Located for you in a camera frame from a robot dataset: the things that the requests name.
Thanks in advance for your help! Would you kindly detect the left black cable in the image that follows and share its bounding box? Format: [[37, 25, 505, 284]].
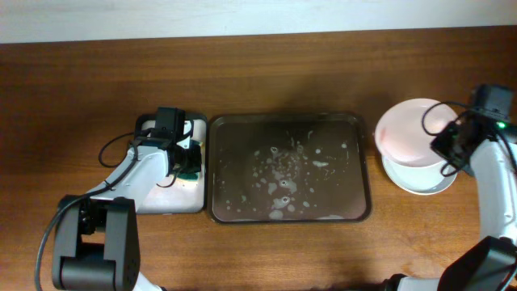
[[98, 131, 137, 169]]

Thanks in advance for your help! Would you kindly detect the right black cable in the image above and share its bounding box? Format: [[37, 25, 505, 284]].
[[421, 100, 472, 137]]

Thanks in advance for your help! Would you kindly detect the small white foam tray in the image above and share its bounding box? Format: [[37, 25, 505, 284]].
[[137, 112, 208, 214]]

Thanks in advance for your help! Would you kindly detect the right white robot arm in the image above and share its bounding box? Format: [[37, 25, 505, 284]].
[[380, 117, 516, 290]]

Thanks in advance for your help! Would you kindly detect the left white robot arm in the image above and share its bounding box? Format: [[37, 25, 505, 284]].
[[34, 136, 202, 290]]

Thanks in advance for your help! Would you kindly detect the pink white plate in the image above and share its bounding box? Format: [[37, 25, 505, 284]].
[[374, 99, 457, 167]]

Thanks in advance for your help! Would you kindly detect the dark brown serving tray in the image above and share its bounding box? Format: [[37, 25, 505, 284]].
[[207, 112, 372, 224]]

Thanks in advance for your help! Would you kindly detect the black cable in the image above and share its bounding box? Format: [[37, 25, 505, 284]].
[[98, 131, 137, 169], [421, 100, 472, 137]]

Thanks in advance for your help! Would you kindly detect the pale green plate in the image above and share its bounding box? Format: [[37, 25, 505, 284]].
[[382, 157, 457, 196]]

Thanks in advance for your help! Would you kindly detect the yellow green sponge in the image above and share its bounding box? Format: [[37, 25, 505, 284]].
[[177, 172, 200, 182]]

